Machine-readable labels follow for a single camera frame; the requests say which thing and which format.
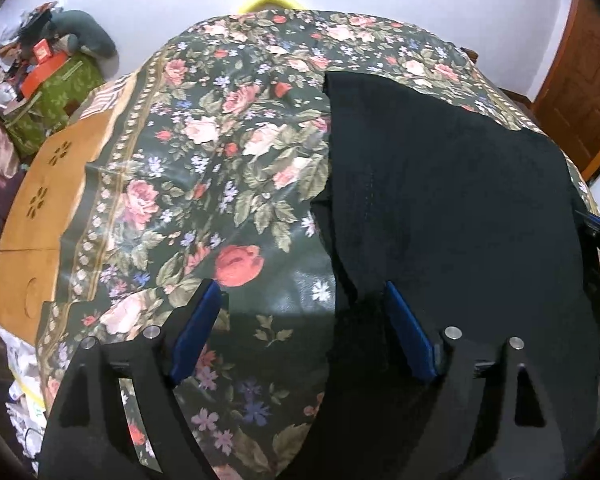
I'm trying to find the black printed t-shirt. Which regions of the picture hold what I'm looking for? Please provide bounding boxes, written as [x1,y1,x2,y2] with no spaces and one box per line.
[310,71,600,480]

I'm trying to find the floral blanket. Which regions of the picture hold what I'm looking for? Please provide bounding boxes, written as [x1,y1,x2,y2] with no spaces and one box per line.
[35,7,600,480]

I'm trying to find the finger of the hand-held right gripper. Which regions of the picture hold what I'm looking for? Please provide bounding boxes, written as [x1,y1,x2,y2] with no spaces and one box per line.
[575,210,600,251]

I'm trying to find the white crumpled papers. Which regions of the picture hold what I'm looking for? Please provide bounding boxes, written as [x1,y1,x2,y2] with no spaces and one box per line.
[0,324,48,443]

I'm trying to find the orange box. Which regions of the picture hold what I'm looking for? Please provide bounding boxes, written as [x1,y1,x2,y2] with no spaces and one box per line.
[19,39,72,99]

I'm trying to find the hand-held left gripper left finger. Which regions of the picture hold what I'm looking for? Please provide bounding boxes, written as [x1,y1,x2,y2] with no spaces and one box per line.
[37,279,231,480]

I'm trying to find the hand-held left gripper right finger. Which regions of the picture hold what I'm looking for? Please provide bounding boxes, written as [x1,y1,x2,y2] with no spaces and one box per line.
[375,280,581,480]

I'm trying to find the yellow tube hoop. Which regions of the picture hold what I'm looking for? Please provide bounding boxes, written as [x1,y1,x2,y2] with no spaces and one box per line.
[237,0,302,14]

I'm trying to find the green storage box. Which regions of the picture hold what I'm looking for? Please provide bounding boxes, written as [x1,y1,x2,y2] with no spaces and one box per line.
[2,54,107,159]

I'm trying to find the brown wooden door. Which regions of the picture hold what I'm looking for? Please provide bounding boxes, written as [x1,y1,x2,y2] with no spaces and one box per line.
[529,0,600,182]

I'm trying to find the wooden folding table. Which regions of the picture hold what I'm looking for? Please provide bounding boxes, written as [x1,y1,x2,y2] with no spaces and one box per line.
[0,110,117,347]

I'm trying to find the striped pink bedsheet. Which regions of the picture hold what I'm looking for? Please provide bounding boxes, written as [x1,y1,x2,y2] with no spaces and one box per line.
[79,74,139,122]

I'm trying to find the dark purple cloth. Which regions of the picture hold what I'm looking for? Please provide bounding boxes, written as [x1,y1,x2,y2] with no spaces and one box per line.
[0,169,29,252]

